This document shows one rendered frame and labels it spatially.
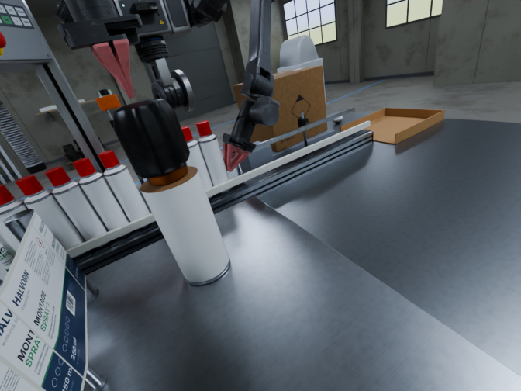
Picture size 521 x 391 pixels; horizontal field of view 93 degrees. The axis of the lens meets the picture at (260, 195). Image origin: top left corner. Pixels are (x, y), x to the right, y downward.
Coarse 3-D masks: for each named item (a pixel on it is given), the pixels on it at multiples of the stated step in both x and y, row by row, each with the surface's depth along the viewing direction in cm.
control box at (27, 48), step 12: (0, 0) 47; (12, 0) 49; (12, 36) 48; (24, 36) 50; (36, 36) 53; (12, 48) 48; (24, 48) 50; (36, 48) 53; (0, 60) 46; (12, 60) 48; (24, 60) 50; (36, 60) 53; (48, 60) 56; (0, 72) 53
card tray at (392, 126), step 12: (396, 108) 114; (360, 120) 112; (372, 120) 116; (384, 120) 114; (396, 120) 110; (408, 120) 107; (420, 120) 104; (432, 120) 96; (384, 132) 101; (396, 132) 98; (408, 132) 90
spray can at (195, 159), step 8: (184, 128) 62; (192, 144) 64; (192, 152) 64; (200, 152) 66; (192, 160) 65; (200, 160) 66; (200, 168) 67; (200, 176) 67; (208, 176) 69; (208, 184) 69
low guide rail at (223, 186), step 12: (348, 132) 88; (312, 144) 82; (324, 144) 84; (288, 156) 78; (300, 156) 80; (264, 168) 75; (228, 180) 71; (240, 180) 72; (216, 192) 69; (144, 216) 62; (120, 228) 60; (132, 228) 61; (96, 240) 58; (108, 240) 59; (72, 252) 56
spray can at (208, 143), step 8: (200, 128) 64; (208, 128) 65; (200, 136) 65; (208, 136) 65; (200, 144) 66; (208, 144) 65; (216, 144) 67; (208, 152) 66; (216, 152) 67; (208, 160) 67; (216, 160) 68; (208, 168) 69; (216, 168) 69; (224, 168) 70; (216, 176) 70; (224, 176) 70; (216, 184) 71; (224, 192) 72
